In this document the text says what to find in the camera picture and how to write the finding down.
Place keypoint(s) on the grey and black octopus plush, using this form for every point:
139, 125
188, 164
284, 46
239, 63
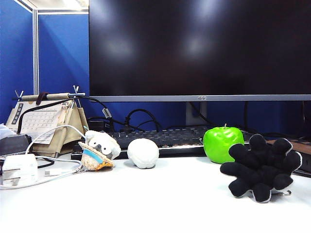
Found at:
261, 167

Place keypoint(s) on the black keyboard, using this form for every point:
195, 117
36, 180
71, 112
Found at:
170, 138

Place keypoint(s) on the white brain-shaped squeeze toy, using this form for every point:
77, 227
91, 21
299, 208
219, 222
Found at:
143, 153

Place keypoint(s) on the grey monitor stand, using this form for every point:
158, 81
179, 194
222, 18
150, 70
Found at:
195, 112

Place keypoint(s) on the small black hub box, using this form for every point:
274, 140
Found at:
97, 123

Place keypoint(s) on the white plush with straw hat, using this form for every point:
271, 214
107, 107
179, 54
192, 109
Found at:
102, 145

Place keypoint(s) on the green apple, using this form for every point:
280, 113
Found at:
218, 145

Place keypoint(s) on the large black monitor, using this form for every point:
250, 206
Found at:
194, 48

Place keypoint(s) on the beige tent desk calendar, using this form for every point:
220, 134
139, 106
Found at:
39, 119

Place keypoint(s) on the white power adapter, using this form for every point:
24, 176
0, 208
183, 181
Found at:
20, 167

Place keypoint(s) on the dark flat box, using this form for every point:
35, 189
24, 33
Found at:
13, 144

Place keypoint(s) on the black power strip wooden top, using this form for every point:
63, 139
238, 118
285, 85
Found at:
302, 145

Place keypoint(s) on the white tissue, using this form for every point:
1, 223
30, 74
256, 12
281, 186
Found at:
5, 131

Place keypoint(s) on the aluminium partition post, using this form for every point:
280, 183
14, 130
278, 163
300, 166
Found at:
35, 53

